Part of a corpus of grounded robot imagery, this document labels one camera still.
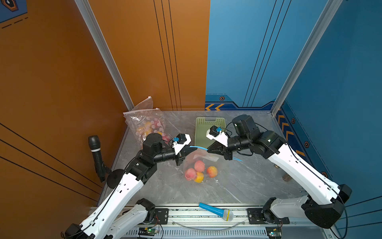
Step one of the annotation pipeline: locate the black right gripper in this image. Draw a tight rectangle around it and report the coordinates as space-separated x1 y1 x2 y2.
206 136 252 160

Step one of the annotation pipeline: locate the blue zip bag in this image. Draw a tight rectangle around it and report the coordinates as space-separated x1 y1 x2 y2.
182 146 243 183

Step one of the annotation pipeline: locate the large pink peach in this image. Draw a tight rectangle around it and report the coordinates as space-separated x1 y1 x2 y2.
207 166 218 178

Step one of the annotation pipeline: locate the light green perforated basket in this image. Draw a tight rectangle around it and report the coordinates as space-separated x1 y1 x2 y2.
195 117 226 148

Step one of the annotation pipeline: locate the clear bag with pink dots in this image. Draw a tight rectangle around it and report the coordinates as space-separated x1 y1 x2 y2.
123 108 172 146

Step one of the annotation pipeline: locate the clear zip-top bag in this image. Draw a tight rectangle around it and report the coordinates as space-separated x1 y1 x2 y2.
132 96 154 111

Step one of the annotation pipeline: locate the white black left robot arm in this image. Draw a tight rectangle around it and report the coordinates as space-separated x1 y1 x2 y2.
61 133 196 239

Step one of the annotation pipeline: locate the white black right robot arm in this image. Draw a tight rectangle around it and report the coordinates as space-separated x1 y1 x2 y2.
206 115 352 229

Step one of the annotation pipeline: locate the blue toy microphone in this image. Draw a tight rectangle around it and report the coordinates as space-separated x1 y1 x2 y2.
199 203 234 222

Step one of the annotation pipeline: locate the left green circuit board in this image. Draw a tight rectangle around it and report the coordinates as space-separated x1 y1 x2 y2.
137 228 159 239

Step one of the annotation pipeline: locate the green circuit board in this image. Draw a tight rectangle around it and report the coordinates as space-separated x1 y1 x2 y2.
266 227 282 239
137 228 159 239

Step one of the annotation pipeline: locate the black microphone on stand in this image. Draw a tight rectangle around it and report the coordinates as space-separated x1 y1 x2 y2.
88 135 111 183

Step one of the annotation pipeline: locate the right green circuit board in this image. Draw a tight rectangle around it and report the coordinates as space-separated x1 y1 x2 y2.
266 227 282 239

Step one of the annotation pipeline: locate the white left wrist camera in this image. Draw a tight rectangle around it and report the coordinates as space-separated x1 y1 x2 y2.
172 133 191 155

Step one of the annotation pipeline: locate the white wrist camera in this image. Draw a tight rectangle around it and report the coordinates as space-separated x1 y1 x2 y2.
206 125 229 147
172 133 191 155

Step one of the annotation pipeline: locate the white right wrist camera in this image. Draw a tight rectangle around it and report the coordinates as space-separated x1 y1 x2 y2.
206 125 229 147

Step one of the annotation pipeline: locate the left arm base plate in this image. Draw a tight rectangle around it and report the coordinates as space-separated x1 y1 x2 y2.
142 208 169 225

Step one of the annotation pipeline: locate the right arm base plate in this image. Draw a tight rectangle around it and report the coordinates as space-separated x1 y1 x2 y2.
247 208 290 225

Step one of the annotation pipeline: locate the aluminium corner post right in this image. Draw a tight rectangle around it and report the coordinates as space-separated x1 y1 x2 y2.
270 0 343 117

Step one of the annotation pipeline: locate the aluminium corner post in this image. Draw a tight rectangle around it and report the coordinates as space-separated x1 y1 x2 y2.
74 0 134 110
270 0 343 117

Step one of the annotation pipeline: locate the aluminium corner post left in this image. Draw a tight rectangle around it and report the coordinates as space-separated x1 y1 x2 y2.
74 0 134 110

